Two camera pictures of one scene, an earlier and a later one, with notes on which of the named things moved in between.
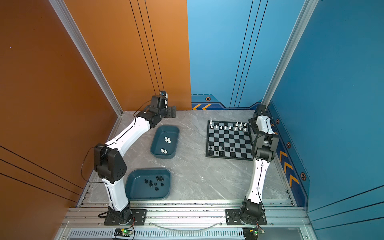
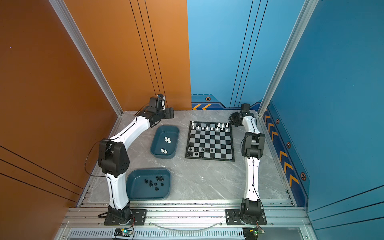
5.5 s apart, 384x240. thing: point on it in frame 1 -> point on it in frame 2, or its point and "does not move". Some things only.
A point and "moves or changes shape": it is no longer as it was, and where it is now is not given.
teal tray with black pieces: (148, 184) does not move
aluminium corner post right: (307, 10) does not move
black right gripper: (256, 130) -> (232, 118)
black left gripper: (169, 110) does not move
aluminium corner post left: (61, 9) does not move
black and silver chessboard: (229, 140) moves or changes shape
